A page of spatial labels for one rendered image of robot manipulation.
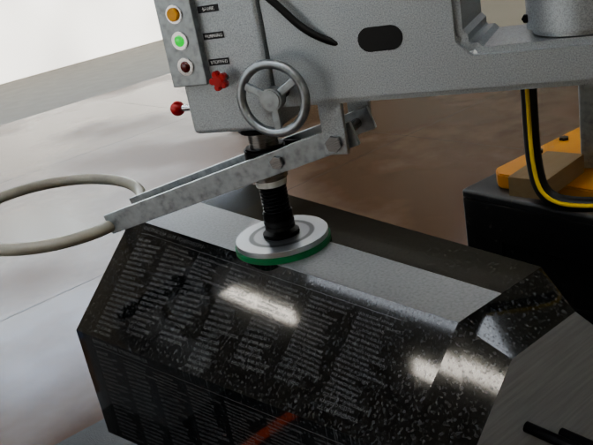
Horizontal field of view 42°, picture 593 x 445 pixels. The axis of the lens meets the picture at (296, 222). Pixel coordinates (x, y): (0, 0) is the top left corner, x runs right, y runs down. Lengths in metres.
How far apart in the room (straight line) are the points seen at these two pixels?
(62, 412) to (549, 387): 1.97
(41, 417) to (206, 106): 1.72
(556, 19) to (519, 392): 0.63
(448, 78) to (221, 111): 0.46
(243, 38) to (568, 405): 0.92
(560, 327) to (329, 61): 0.64
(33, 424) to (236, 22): 1.90
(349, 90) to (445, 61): 0.19
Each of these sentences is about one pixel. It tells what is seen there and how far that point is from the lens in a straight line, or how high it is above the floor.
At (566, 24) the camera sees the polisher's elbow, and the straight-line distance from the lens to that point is 1.38.
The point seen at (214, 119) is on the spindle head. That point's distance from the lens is 1.60.
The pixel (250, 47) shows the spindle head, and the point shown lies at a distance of 1.52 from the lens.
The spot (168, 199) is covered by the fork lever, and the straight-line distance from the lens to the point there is 1.80.
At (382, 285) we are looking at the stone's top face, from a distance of 1.51.
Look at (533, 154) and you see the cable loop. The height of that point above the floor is 1.02.
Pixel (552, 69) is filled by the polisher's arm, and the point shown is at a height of 1.20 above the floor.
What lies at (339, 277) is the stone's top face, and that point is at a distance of 1.57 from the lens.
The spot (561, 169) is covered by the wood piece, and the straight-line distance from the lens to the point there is 1.99.
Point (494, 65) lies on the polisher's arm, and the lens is 1.40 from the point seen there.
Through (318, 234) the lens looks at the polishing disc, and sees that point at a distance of 1.72.
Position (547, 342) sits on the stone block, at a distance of 1.44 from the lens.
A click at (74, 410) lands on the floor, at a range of 3.01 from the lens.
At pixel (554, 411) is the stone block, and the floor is 0.60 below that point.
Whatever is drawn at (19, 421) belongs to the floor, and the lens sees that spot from 3.07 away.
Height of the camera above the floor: 1.51
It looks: 21 degrees down
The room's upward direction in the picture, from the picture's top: 11 degrees counter-clockwise
